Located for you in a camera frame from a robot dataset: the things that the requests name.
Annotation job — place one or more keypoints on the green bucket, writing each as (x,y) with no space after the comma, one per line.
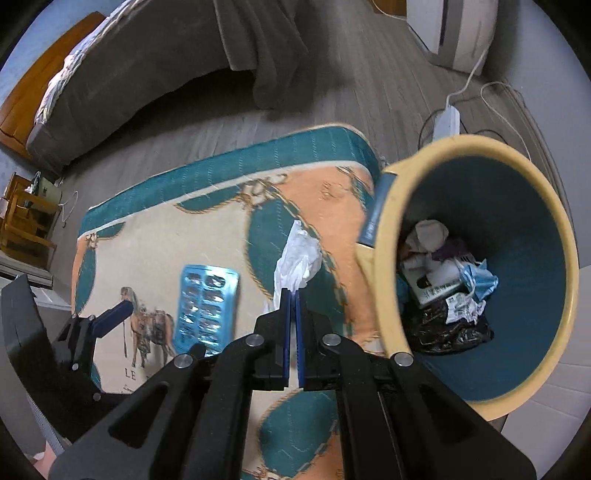
(46,189)

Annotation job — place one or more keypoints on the white barcode packet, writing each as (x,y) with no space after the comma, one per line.
(434,282)

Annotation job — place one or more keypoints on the black plastic bag white label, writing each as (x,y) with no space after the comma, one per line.
(443,336)

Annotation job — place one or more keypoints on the crumpled white paper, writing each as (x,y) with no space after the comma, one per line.
(429,235)

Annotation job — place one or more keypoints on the wooden bed headboard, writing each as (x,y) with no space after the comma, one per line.
(27,92)

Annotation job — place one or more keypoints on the teal blister pack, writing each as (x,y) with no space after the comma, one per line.
(207,304)

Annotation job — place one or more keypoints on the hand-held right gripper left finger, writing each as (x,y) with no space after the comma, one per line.
(287,341)

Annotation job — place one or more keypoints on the blue face mask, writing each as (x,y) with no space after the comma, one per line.
(482,281)

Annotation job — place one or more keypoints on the white tissue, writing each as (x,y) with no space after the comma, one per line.
(298,258)

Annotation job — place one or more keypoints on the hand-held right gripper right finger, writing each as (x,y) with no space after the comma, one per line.
(300,341)

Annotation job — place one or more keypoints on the printed teal orange cushion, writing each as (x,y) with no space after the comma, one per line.
(184,217)

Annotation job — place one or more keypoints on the wooden chair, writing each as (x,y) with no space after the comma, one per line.
(23,221)

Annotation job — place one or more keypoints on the white air purifier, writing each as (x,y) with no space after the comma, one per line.
(452,32)

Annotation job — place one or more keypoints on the white power strip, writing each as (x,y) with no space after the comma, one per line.
(447,123)

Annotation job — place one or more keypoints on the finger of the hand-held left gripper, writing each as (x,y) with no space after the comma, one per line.
(113,318)

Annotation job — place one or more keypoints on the bed with grey blanket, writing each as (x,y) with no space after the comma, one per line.
(161,69)

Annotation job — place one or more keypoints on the yellow rimmed teal bin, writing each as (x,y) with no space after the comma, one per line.
(508,207)

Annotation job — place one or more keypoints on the blue printed quilt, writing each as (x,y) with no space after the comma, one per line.
(60,83)

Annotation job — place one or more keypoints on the small purple object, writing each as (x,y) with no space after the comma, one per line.
(452,250)

